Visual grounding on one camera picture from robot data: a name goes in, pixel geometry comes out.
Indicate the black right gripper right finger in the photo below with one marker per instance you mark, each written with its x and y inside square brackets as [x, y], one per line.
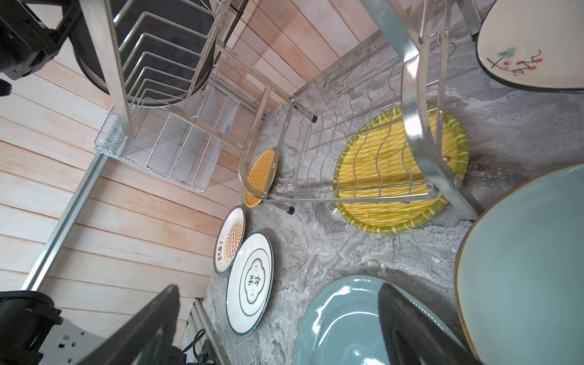
[410, 337]

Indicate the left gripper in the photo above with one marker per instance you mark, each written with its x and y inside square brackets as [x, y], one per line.
[27, 44]

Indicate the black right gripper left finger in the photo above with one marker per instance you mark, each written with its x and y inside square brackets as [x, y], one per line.
[147, 338]

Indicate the dark navy plate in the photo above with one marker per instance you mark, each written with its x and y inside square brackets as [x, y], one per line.
[161, 43]

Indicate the stainless steel dish rack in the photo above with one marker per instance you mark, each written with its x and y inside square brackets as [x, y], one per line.
[404, 65]

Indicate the grey blue round plate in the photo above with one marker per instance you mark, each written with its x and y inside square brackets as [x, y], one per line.
[342, 325]

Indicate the white plate green clover outline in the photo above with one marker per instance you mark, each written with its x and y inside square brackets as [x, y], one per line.
[250, 284]

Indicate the light green flower plate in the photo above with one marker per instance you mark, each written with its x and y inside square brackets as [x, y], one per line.
[519, 274]

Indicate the yellow green woven plate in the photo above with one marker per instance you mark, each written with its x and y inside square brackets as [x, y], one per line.
[377, 162]

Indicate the orange woven bamboo plate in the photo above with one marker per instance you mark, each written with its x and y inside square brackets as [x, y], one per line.
[259, 177]

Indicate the cream plate with red flowers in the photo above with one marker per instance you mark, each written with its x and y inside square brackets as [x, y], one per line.
[533, 45]

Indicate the white wire mesh shelf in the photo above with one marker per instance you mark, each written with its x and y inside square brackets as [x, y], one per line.
[170, 147]

